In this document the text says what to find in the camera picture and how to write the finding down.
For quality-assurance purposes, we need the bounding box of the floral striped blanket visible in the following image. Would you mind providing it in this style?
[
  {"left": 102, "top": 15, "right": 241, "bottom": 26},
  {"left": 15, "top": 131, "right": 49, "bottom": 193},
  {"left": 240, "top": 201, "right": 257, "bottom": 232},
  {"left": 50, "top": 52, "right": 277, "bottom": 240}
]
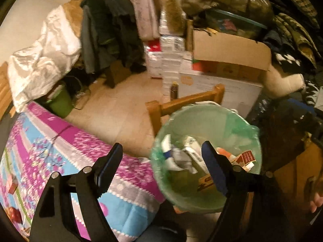
[{"left": 0, "top": 101, "right": 167, "bottom": 242}]

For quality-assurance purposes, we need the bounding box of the black white patterned cloth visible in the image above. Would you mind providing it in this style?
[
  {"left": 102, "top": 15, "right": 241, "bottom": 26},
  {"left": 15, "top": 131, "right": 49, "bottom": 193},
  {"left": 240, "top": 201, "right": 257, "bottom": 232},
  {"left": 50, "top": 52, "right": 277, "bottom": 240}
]
[{"left": 273, "top": 52, "right": 302, "bottom": 67}]

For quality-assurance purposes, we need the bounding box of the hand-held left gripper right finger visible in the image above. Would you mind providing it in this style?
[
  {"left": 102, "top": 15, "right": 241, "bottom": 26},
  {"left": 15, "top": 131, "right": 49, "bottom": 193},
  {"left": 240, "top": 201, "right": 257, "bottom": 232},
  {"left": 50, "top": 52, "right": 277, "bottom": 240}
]
[{"left": 200, "top": 141, "right": 296, "bottom": 242}]

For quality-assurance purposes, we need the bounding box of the white satin cloth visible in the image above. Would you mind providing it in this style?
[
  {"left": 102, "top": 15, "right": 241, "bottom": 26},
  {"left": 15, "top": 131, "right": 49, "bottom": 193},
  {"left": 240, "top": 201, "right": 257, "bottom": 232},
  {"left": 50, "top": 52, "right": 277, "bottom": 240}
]
[{"left": 7, "top": 5, "right": 82, "bottom": 113}]

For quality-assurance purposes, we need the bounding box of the teal plastic storage box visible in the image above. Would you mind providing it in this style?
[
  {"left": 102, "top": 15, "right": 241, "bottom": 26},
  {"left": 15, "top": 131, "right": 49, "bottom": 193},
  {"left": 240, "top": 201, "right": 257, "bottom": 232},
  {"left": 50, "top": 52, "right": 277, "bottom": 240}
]
[{"left": 206, "top": 9, "right": 268, "bottom": 37}]

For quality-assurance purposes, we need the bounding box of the red apple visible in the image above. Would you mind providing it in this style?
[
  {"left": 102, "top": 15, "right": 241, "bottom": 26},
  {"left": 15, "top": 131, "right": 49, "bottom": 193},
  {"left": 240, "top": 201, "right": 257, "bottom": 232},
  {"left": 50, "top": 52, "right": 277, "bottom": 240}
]
[{"left": 6, "top": 207, "right": 23, "bottom": 223}]

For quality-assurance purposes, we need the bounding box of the pink patterned curtain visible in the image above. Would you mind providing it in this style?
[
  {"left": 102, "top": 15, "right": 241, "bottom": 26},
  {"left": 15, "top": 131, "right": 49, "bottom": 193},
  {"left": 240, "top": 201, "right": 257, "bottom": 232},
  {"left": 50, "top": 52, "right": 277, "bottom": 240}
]
[{"left": 63, "top": 0, "right": 162, "bottom": 41}]

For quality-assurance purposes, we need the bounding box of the wooden slatted headboard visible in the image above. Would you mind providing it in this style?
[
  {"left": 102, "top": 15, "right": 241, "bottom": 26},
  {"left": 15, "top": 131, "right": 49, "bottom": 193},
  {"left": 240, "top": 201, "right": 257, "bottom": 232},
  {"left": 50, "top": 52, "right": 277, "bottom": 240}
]
[{"left": 0, "top": 62, "right": 13, "bottom": 118}]

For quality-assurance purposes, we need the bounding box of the person's right hand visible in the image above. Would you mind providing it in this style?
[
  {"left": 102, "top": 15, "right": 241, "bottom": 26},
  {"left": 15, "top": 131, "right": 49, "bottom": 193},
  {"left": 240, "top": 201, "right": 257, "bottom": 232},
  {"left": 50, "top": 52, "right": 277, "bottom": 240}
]
[{"left": 310, "top": 178, "right": 323, "bottom": 213}]

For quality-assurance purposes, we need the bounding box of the brown bottle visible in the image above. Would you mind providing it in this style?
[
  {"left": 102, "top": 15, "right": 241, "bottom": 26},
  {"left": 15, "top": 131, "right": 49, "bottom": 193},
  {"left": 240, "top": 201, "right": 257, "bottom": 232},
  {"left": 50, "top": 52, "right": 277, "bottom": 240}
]
[{"left": 170, "top": 82, "right": 179, "bottom": 100}]

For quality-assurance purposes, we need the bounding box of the yellow cardboard packet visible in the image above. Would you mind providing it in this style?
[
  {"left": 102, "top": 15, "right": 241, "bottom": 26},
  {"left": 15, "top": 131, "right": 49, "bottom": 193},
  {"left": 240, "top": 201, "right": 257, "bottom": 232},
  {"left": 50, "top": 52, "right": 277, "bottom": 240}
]
[{"left": 197, "top": 174, "right": 215, "bottom": 192}]

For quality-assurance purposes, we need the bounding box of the brown cardboard box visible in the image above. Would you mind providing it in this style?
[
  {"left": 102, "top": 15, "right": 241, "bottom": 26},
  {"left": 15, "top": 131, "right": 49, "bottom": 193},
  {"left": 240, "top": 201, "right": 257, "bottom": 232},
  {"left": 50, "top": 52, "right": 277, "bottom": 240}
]
[{"left": 187, "top": 20, "right": 272, "bottom": 81}]

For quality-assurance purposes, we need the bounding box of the stack of white printed boxes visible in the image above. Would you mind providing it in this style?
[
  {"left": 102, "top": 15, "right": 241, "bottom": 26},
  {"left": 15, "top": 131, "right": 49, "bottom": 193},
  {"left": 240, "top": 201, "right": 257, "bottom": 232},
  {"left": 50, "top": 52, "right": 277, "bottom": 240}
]
[{"left": 146, "top": 11, "right": 192, "bottom": 96}]

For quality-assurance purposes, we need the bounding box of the dark plastic bag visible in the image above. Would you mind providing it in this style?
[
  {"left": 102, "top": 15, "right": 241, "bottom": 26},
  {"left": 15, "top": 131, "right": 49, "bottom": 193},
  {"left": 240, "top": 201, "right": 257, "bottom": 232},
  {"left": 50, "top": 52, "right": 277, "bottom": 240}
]
[{"left": 246, "top": 98, "right": 318, "bottom": 172}]

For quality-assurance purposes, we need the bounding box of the red label wrapper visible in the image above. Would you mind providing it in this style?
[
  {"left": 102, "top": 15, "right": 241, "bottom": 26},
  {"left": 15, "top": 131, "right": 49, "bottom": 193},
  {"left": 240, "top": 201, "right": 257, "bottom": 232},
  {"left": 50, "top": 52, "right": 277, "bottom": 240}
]
[{"left": 228, "top": 149, "right": 256, "bottom": 172}]

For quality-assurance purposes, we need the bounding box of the person's brown jacket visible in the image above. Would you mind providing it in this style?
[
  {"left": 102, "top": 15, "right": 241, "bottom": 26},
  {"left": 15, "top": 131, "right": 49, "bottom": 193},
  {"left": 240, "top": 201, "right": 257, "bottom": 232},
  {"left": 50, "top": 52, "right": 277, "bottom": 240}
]
[{"left": 274, "top": 141, "right": 323, "bottom": 232}]

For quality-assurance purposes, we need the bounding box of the dark green jacket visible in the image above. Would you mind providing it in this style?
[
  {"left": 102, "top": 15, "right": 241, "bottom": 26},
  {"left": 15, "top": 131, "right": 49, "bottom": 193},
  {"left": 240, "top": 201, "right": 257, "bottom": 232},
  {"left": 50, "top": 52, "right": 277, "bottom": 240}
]
[{"left": 87, "top": 0, "right": 147, "bottom": 73}]

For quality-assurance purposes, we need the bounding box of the white paper carton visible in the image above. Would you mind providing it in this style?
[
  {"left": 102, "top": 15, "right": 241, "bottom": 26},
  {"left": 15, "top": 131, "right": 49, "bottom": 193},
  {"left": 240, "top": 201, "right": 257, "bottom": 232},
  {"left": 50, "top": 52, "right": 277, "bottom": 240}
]
[{"left": 183, "top": 136, "right": 210, "bottom": 172}]

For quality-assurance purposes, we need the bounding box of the green trash bin with liner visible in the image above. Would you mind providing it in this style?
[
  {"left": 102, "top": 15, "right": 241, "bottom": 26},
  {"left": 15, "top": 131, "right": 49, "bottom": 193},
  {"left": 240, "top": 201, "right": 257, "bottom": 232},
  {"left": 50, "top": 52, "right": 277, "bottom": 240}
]
[{"left": 149, "top": 101, "right": 263, "bottom": 213}]

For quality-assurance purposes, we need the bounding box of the wooden stool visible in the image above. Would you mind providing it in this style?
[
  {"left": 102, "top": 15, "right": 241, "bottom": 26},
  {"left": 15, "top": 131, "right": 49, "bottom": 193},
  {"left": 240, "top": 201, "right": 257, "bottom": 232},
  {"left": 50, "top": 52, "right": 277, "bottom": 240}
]
[{"left": 105, "top": 60, "right": 127, "bottom": 89}]

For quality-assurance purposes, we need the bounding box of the cream cloth bundle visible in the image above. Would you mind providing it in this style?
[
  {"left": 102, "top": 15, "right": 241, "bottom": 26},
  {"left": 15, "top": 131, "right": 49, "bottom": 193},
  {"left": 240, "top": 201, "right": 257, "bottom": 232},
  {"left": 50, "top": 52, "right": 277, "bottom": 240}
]
[{"left": 264, "top": 64, "right": 306, "bottom": 99}]

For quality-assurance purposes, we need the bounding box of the large white box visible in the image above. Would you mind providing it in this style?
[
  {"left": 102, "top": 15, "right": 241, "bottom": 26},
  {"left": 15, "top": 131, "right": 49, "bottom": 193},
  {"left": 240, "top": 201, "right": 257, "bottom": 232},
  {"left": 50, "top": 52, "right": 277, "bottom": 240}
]
[{"left": 179, "top": 72, "right": 263, "bottom": 113}]

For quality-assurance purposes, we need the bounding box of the dark grey bedsheet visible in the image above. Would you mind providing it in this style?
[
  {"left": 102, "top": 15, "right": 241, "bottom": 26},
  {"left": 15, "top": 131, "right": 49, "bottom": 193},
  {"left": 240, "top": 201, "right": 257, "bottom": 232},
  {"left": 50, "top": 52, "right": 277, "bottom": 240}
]
[{"left": 0, "top": 111, "right": 28, "bottom": 142}]

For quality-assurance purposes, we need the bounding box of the plaid green shirt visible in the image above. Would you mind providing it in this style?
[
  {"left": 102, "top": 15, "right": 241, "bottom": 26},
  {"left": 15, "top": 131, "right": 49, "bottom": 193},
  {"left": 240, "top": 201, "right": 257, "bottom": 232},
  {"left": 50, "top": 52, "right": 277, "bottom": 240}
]
[{"left": 275, "top": 0, "right": 321, "bottom": 68}]

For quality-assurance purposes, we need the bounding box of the wooden chair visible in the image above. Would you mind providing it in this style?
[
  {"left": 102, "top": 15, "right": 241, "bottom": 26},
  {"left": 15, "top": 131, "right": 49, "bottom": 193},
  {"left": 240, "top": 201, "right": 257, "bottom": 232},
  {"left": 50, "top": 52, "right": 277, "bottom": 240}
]
[{"left": 146, "top": 84, "right": 225, "bottom": 137}]

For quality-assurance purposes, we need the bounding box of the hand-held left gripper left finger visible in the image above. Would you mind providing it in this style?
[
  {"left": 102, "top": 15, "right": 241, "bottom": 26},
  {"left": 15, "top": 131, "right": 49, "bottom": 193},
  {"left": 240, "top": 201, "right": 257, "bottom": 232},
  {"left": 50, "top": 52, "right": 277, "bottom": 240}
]
[{"left": 29, "top": 142, "right": 124, "bottom": 242}]

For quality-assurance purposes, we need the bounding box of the crumpled white blue packet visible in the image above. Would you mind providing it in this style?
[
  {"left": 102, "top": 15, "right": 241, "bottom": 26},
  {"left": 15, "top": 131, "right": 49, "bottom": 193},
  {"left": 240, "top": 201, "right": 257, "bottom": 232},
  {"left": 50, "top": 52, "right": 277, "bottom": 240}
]
[{"left": 161, "top": 135, "right": 192, "bottom": 172}]

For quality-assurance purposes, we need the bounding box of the small green bin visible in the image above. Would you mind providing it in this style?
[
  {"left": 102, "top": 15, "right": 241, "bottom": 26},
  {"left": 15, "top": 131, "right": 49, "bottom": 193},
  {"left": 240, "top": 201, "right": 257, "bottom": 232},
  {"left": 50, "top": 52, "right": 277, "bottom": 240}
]
[{"left": 45, "top": 82, "right": 73, "bottom": 118}]

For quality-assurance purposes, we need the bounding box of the red box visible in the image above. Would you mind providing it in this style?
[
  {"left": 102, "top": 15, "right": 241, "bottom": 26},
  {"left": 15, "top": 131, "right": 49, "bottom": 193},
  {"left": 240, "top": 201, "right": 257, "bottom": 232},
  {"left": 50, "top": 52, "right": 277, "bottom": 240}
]
[{"left": 148, "top": 40, "right": 162, "bottom": 53}]

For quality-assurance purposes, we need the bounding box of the grey jacket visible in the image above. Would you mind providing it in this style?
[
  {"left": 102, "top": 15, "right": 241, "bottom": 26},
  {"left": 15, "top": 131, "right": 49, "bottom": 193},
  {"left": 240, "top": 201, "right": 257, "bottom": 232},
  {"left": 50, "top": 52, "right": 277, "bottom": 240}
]
[{"left": 80, "top": 4, "right": 101, "bottom": 75}]

